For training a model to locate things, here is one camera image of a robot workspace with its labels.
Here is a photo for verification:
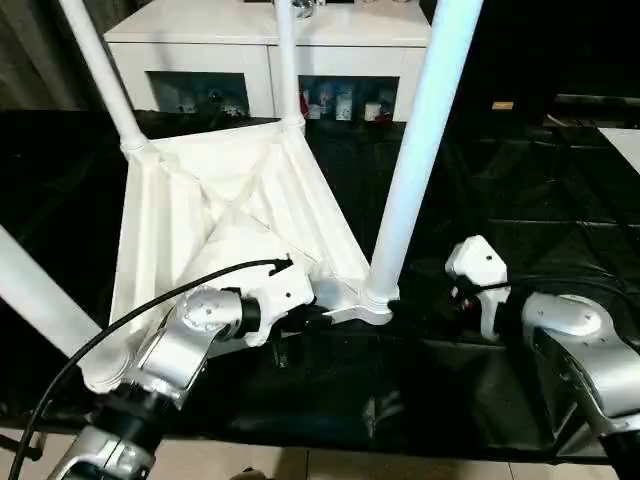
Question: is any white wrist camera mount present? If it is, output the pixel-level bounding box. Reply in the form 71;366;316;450
443;233;511;345
246;258;318;350

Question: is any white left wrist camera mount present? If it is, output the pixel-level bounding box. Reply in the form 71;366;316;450
246;258;318;350

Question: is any black side table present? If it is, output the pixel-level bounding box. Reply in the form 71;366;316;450
544;93;640;130

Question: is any white cabinet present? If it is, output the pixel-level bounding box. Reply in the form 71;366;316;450
103;0;435;125

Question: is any white flat board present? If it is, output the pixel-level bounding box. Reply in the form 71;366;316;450
597;127;640;177

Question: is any white plastic table leg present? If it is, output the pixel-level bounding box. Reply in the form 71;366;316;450
57;0;151;157
273;0;308;133
0;224;127;387
366;0;485;312

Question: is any dark patterned ornament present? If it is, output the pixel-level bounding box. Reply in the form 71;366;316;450
291;0;327;22

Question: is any grey curtain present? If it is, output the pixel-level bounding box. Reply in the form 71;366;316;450
0;0;137;113

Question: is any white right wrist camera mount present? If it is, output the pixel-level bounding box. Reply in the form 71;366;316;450
443;233;511;345

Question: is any black folding table frame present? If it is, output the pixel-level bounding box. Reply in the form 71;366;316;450
0;431;45;462

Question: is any black mat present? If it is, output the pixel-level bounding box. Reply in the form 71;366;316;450
0;107;640;464

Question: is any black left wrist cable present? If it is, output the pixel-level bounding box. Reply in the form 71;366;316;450
9;253;295;480

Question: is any white plastic table top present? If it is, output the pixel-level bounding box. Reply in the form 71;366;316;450
82;117;402;395

